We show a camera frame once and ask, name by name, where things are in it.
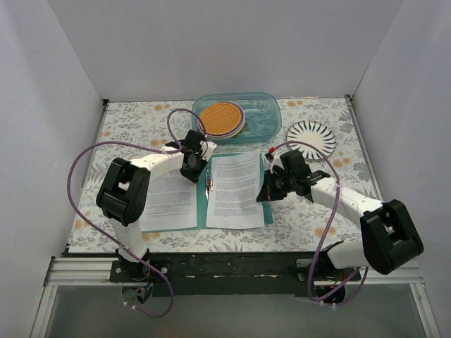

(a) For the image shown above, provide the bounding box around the teal plastic folder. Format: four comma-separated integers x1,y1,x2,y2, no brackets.
140,153,274,233

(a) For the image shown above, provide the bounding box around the silver folder clip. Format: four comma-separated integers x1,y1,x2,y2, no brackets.
206,169,213,200

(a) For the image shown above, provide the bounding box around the printed paper stack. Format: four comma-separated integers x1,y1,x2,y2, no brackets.
206,151,264,230

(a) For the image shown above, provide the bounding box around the printed paper sheet top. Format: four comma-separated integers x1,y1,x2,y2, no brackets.
140,170,197,232

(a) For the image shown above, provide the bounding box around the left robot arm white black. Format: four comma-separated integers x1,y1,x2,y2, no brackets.
96,130,217,282

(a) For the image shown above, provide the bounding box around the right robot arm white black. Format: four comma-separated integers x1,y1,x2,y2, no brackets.
257,150,424,280

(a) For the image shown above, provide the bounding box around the blue striped white plate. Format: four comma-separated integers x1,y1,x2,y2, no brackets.
286,120,337,161

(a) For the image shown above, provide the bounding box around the orange woven round coaster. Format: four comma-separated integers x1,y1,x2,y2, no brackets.
197,101,245,139

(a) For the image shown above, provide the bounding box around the clear teal plastic container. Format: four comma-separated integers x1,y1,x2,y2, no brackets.
192,92,281,144

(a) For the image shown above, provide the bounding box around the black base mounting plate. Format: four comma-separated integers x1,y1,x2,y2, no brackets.
110,251,348,299

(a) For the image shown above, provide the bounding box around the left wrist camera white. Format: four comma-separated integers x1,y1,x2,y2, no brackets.
201,141,217,162

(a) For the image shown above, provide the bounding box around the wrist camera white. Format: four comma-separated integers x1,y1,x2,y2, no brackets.
264,147,284,173
201,141,217,162

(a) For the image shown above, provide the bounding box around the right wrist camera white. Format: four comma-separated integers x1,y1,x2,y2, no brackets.
264,147,284,173

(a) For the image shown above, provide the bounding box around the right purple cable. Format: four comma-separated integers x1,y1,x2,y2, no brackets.
269,140,369,306

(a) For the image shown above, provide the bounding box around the purple cable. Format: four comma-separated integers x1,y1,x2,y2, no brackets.
66,108,209,318
269,140,369,306

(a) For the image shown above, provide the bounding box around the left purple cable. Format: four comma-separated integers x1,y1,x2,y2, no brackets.
66,108,209,318

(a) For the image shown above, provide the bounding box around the aluminium frame rail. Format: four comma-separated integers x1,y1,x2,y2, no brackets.
44,258,424,286

